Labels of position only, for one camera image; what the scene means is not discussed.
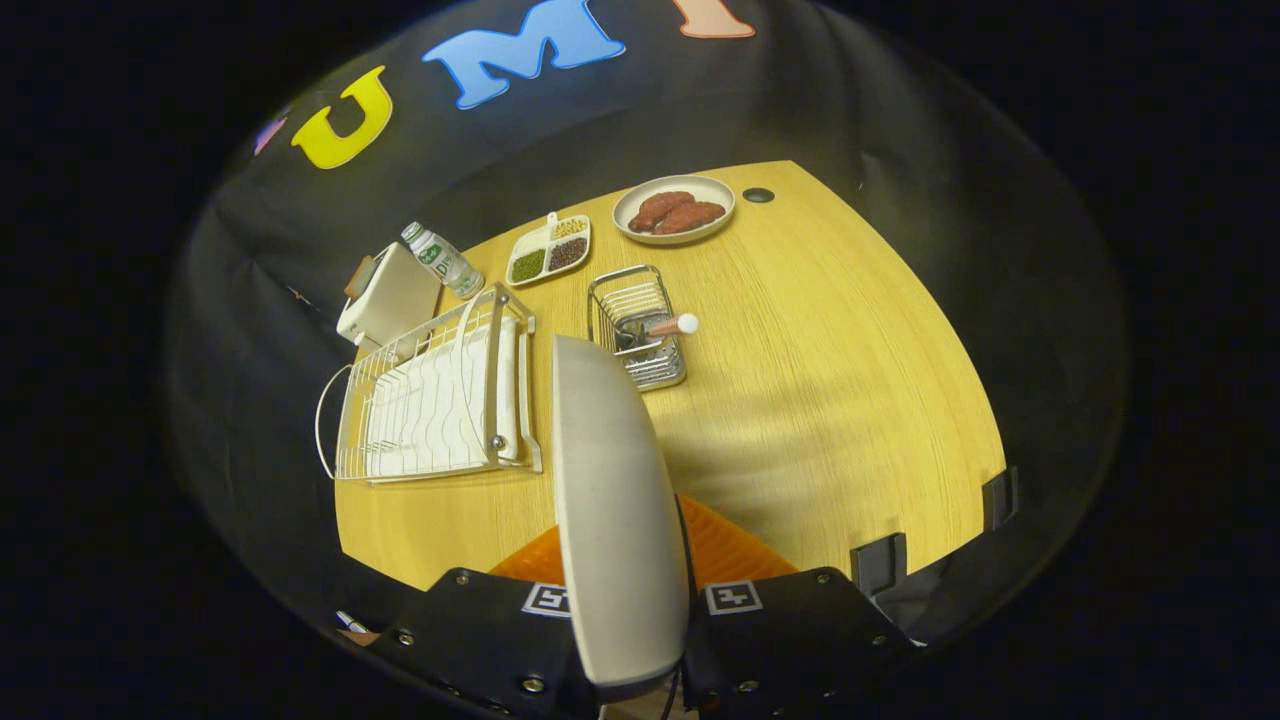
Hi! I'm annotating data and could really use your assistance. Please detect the white divided bean tray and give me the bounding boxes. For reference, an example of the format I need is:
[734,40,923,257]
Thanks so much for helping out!
[505,211,592,288]

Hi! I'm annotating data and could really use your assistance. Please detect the beige shallow bowl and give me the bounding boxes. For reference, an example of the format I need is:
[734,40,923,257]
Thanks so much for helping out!
[612,175,737,246]

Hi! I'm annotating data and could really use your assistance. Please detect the clear bottle green label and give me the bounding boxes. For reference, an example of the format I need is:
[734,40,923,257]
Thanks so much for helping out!
[401,222,486,301]

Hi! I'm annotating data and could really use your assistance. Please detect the red meat piece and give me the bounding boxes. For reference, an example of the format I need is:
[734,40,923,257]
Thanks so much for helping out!
[628,190,696,233]
[652,201,727,236]

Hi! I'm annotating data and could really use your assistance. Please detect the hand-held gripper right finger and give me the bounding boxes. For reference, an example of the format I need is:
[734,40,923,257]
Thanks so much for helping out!
[680,495,916,717]

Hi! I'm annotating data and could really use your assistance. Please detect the white-tipped spoon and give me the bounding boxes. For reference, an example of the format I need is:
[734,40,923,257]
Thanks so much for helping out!
[615,313,700,351]

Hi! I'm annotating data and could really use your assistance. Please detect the white wire dish rack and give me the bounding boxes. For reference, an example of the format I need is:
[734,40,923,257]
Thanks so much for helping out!
[315,283,544,486]

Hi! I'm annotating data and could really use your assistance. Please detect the white toaster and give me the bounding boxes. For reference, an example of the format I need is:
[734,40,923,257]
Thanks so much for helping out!
[336,242,443,349]

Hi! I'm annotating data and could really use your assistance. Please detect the metal wire basket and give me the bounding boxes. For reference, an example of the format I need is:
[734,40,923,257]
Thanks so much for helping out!
[586,264,688,392]

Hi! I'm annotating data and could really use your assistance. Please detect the beige round plate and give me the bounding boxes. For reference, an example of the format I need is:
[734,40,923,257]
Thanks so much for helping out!
[551,335,693,701]

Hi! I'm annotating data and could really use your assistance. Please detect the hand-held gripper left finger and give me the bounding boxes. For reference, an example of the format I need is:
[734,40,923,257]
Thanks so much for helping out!
[370,525,601,720]

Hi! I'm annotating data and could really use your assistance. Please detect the black backdrop cloth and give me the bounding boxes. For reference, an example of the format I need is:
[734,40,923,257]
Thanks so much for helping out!
[165,0,1131,651]

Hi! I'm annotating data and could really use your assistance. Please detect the black table edge bracket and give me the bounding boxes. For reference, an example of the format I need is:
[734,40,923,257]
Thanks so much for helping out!
[983,467,1019,531]

